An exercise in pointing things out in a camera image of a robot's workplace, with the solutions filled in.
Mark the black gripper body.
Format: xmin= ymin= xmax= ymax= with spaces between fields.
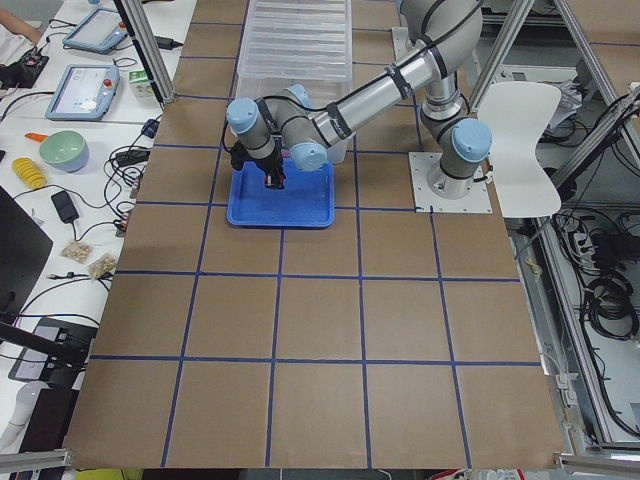
xmin=254 ymin=147 xmax=283 ymax=180

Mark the clear plastic box lid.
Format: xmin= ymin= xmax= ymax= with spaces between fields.
xmin=238 ymin=0 xmax=352 ymax=82

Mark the red block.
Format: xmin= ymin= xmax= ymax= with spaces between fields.
xmin=265 ymin=175 xmax=282 ymax=189

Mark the blue plastic tray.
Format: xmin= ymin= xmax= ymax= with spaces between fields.
xmin=227 ymin=158 xmax=335 ymax=228

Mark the clear plastic storage box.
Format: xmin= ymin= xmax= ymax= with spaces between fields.
xmin=226 ymin=78 xmax=352 ymax=171

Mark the green white carton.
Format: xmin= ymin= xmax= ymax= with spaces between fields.
xmin=127 ymin=70 xmax=155 ymax=98

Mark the teach pendant tablet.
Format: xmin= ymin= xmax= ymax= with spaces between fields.
xmin=62 ymin=8 xmax=128 ymax=54
xmin=45 ymin=64 xmax=120 ymax=121

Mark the green blue bowl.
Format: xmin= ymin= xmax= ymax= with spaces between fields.
xmin=39 ymin=130 xmax=89 ymax=173

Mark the black power adapter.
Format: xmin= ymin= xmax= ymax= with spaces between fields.
xmin=51 ymin=190 xmax=79 ymax=224

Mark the yellow toy corn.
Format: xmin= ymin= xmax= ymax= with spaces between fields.
xmin=11 ymin=157 xmax=47 ymax=190

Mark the toy carrot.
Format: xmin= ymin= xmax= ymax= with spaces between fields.
xmin=25 ymin=132 xmax=48 ymax=142

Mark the white chair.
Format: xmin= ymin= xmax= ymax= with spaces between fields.
xmin=478 ymin=81 xmax=561 ymax=218

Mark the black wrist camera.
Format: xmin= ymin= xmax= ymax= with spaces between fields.
xmin=230 ymin=141 xmax=252 ymax=171

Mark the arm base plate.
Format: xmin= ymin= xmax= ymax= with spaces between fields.
xmin=409 ymin=152 xmax=492 ymax=214
xmin=391 ymin=27 xmax=414 ymax=60

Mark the aluminium frame post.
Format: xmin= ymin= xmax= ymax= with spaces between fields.
xmin=114 ymin=0 xmax=175 ymax=105

